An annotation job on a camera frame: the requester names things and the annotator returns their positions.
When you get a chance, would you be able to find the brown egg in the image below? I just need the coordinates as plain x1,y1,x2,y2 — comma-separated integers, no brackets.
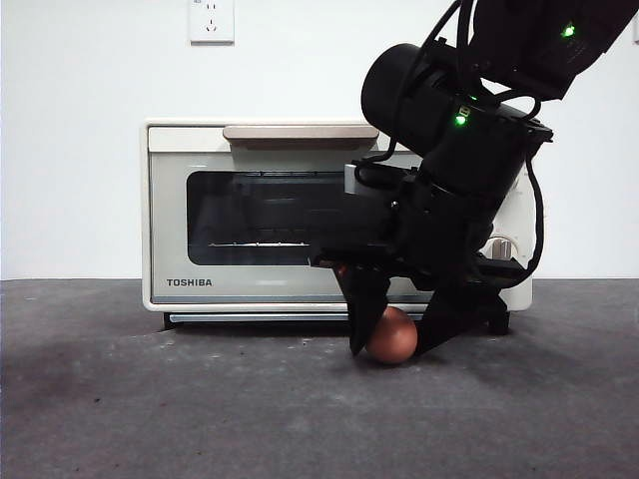
365,306,418,365

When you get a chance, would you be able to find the glass oven door with handle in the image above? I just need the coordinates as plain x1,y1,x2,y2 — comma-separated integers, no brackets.
148,125,433,304

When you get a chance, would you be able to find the cream oven knob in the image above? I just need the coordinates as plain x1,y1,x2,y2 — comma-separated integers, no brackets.
486,238,518,261

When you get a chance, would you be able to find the metal crumb tray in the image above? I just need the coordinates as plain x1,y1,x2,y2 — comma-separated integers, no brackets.
168,312,426,323

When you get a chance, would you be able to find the cream Toshiba toaster oven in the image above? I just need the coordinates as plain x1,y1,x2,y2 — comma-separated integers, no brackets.
141,117,534,333

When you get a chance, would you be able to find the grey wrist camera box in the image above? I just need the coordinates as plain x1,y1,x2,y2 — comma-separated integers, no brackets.
342,162,373,195

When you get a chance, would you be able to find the metal wire oven rack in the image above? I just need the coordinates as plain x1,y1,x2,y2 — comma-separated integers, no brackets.
208,240,314,248

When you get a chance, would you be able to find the black cable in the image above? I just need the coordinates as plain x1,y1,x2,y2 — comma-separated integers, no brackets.
513,154,546,273

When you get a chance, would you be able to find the white wall socket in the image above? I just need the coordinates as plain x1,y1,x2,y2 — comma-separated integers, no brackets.
189,0,236,46

